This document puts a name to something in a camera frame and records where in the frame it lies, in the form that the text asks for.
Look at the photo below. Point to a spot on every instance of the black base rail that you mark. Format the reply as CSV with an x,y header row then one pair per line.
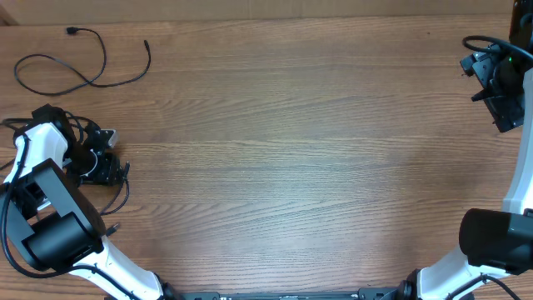
x,y
364,293

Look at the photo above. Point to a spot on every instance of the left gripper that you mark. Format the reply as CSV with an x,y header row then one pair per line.
x,y
106,172

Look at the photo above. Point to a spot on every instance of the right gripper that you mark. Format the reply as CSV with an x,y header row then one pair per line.
x,y
507,112

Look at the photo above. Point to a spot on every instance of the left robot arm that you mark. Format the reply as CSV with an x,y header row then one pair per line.
x,y
48,227

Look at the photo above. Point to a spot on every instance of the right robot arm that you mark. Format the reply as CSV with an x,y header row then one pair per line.
x,y
492,243

